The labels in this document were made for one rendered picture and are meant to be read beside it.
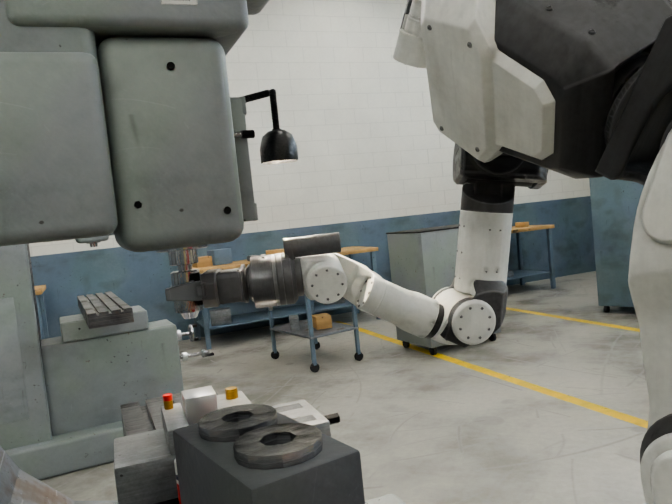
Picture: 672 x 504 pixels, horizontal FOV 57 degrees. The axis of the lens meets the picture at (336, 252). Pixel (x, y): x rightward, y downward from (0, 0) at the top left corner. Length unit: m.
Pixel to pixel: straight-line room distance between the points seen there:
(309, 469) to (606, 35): 0.56
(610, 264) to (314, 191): 3.65
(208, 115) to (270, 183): 6.92
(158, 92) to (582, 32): 0.58
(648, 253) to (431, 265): 4.72
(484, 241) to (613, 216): 5.87
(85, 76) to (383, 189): 7.64
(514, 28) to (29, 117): 0.64
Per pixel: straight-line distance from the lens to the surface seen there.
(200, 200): 0.96
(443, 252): 5.50
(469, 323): 1.06
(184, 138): 0.96
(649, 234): 0.74
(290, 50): 8.29
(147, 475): 1.05
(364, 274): 1.07
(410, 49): 1.03
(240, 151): 1.06
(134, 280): 7.56
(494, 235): 1.07
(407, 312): 1.05
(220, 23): 1.00
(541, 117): 0.79
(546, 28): 0.79
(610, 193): 6.92
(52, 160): 0.93
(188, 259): 1.03
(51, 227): 0.92
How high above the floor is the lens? 1.34
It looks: 4 degrees down
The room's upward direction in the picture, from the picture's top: 6 degrees counter-clockwise
